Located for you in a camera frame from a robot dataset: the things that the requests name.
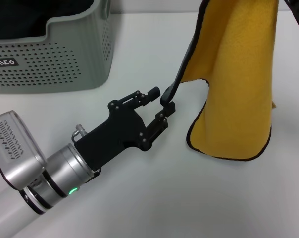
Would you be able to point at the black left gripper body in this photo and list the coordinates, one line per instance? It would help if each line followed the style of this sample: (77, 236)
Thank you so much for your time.
(114, 134)

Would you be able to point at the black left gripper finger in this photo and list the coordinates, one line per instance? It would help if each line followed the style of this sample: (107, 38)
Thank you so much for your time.
(144, 96)
(159, 124)

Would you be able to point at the yellow and green towel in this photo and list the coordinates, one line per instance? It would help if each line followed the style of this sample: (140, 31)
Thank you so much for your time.
(238, 74)

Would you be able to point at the grey-green perforated storage box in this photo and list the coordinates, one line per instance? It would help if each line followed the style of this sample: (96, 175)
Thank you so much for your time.
(65, 29)

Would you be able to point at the black brand label sticker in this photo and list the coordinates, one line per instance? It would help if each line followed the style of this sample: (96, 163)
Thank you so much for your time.
(4, 62)

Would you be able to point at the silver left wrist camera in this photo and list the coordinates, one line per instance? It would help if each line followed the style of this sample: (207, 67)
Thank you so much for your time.
(13, 148)

